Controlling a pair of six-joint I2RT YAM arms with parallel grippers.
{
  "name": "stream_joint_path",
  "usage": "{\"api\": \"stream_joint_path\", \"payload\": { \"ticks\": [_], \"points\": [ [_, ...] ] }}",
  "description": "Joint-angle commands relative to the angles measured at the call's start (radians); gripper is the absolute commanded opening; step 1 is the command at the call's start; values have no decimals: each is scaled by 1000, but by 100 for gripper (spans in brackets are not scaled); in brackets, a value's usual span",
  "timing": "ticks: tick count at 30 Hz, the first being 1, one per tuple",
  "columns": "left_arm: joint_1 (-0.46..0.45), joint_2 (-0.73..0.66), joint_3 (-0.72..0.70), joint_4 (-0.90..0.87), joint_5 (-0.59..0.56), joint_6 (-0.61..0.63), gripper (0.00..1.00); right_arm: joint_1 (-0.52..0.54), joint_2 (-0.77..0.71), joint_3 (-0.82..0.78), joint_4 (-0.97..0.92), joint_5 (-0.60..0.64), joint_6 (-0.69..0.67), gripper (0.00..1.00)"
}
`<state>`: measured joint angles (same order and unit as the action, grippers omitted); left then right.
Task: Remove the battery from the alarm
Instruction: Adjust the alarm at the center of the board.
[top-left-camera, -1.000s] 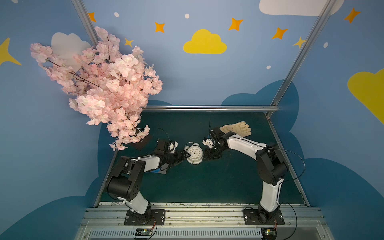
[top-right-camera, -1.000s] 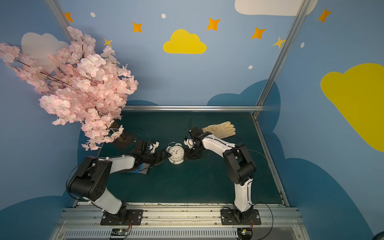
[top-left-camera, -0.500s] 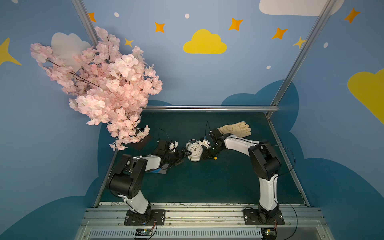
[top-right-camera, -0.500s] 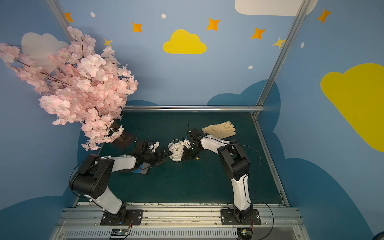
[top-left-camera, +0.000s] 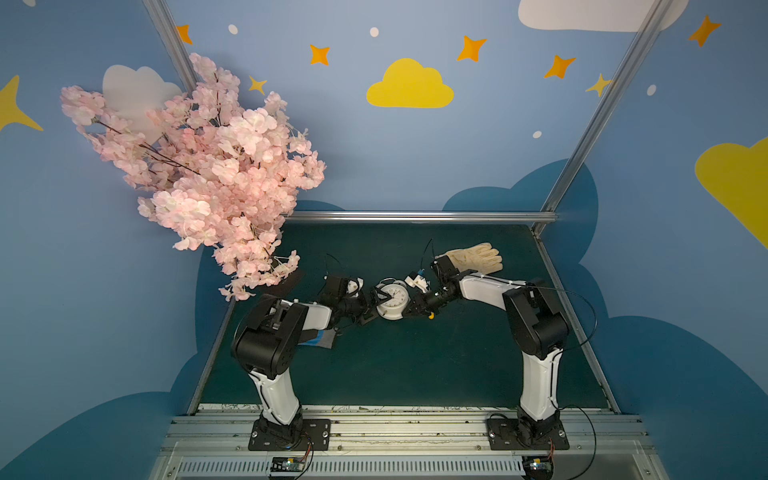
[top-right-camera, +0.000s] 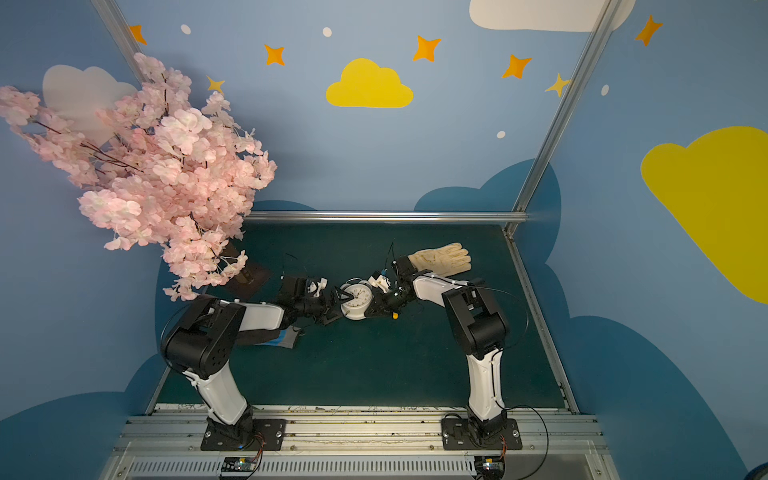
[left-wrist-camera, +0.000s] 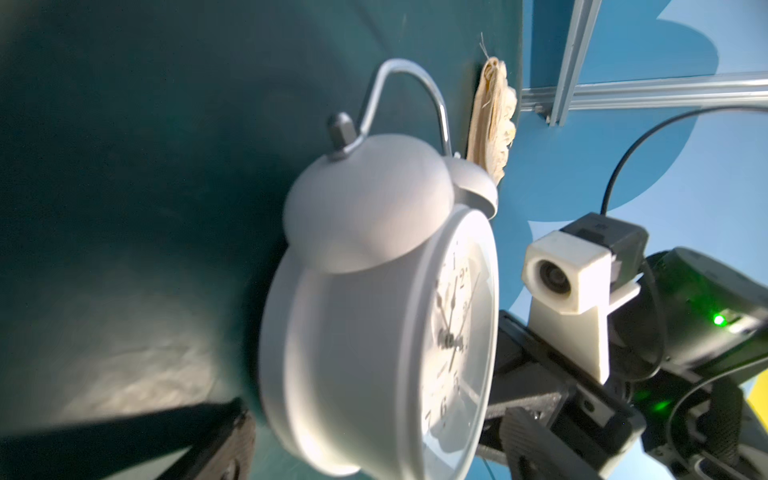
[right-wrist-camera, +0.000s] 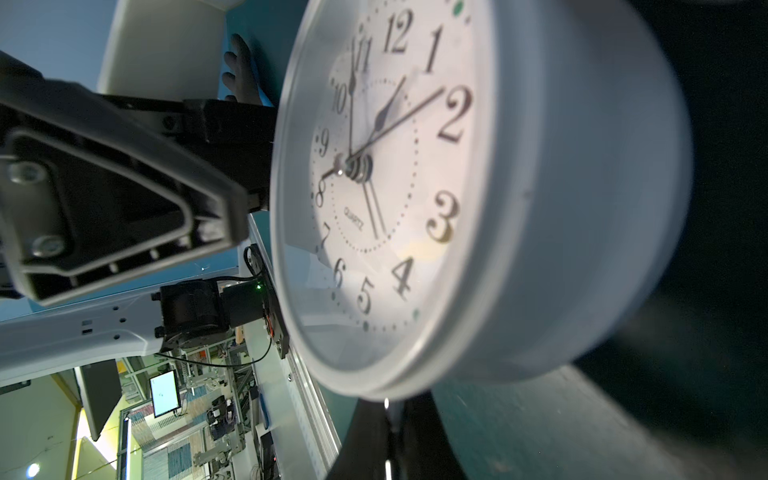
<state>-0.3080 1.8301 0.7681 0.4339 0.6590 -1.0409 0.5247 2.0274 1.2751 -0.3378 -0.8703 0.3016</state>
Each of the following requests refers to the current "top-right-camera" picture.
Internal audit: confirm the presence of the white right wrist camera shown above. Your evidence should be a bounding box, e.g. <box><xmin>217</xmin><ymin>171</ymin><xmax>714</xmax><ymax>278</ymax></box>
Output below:
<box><xmin>367</xmin><ymin>270</ymin><xmax>391</xmax><ymax>293</ymax></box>

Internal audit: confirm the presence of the aluminium corner post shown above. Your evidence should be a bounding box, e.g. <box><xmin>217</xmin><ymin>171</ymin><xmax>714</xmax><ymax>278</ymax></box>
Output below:
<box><xmin>91</xmin><ymin>0</ymin><xmax>147</xmax><ymax>83</ymax></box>
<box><xmin>504</xmin><ymin>0</ymin><xmax>622</xmax><ymax>240</ymax></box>

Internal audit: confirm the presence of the aluminium back rail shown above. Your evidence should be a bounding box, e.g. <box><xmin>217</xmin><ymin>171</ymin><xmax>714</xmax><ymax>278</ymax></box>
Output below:
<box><xmin>244</xmin><ymin>211</ymin><xmax>528</xmax><ymax>225</ymax></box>

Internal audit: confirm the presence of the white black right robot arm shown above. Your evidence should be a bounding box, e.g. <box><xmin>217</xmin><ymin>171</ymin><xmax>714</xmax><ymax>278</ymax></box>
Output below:
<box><xmin>363</xmin><ymin>257</ymin><xmax>510</xmax><ymax>440</ymax></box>

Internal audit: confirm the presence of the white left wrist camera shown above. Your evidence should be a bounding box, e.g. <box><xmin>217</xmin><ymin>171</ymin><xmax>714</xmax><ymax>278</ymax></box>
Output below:
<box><xmin>305</xmin><ymin>277</ymin><xmax>327</xmax><ymax>298</ymax></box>

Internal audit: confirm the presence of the aluminium front mounting rail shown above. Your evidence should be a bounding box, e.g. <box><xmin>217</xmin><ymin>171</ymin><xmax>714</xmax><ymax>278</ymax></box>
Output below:
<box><xmin>102</xmin><ymin>404</ymin><xmax>618</xmax><ymax>479</ymax></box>

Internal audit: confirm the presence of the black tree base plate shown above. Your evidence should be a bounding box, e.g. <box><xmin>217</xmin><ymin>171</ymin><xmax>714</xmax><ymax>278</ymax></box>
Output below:
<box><xmin>224</xmin><ymin>259</ymin><xmax>272</xmax><ymax>301</ymax></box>

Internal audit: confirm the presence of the right controller circuit board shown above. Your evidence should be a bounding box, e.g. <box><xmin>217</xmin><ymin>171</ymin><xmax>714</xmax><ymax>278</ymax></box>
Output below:
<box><xmin>474</xmin><ymin>456</ymin><xmax>505</xmax><ymax>480</ymax></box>

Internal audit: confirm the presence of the grey blue sock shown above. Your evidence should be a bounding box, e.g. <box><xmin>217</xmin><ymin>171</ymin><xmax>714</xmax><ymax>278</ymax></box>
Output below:
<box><xmin>235</xmin><ymin>326</ymin><xmax>303</xmax><ymax>349</ymax></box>

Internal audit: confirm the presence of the cream work glove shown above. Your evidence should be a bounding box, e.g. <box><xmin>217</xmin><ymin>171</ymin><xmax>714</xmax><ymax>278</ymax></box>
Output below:
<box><xmin>408</xmin><ymin>242</ymin><xmax>472</xmax><ymax>277</ymax></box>

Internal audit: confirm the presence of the white round alarm clock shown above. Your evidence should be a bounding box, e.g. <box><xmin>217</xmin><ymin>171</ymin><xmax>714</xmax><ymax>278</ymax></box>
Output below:
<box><xmin>340</xmin><ymin>283</ymin><xmax>374</xmax><ymax>321</ymax></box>

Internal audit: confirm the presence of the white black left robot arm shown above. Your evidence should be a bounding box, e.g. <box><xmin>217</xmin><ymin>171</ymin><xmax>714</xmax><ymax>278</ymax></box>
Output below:
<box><xmin>160</xmin><ymin>276</ymin><xmax>350</xmax><ymax>451</ymax></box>

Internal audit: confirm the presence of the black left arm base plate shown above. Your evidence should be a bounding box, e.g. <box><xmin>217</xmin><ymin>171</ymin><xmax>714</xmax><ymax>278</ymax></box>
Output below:
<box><xmin>200</xmin><ymin>417</ymin><xmax>287</xmax><ymax>451</ymax></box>

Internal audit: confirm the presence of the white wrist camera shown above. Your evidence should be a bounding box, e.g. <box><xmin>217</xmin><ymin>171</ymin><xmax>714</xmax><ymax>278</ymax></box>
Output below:
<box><xmin>367</xmin><ymin>270</ymin><xmax>391</xmax><ymax>293</ymax></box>
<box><xmin>305</xmin><ymin>277</ymin><xmax>327</xmax><ymax>298</ymax></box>

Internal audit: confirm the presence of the left controller circuit board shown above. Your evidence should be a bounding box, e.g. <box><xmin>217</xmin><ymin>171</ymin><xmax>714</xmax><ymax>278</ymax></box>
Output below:
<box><xmin>218</xmin><ymin>457</ymin><xmax>256</xmax><ymax>479</ymax></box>

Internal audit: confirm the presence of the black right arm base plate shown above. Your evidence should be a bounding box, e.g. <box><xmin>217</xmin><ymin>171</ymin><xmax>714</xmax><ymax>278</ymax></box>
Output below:
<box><xmin>440</xmin><ymin>415</ymin><xmax>523</xmax><ymax>451</ymax></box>

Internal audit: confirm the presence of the aluminium corner post right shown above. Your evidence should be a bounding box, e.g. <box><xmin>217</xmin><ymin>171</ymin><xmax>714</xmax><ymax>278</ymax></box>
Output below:
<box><xmin>504</xmin><ymin>0</ymin><xmax>622</xmax><ymax>240</ymax></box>

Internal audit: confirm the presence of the pink cherry blossom tree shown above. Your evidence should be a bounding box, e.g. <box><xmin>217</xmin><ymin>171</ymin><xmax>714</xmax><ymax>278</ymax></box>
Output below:
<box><xmin>1</xmin><ymin>53</ymin><xmax>277</xmax><ymax>300</ymax></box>

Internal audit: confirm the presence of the controller circuit board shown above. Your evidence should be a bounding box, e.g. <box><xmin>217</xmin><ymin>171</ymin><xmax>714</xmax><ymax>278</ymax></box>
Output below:
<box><xmin>218</xmin><ymin>457</ymin><xmax>256</xmax><ymax>479</ymax></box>
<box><xmin>474</xmin><ymin>456</ymin><xmax>505</xmax><ymax>480</ymax></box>

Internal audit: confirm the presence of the aluminium corner post left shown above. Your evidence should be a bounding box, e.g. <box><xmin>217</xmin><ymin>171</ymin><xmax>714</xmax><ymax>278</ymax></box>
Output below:
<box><xmin>91</xmin><ymin>0</ymin><xmax>147</xmax><ymax>83</ymax></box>

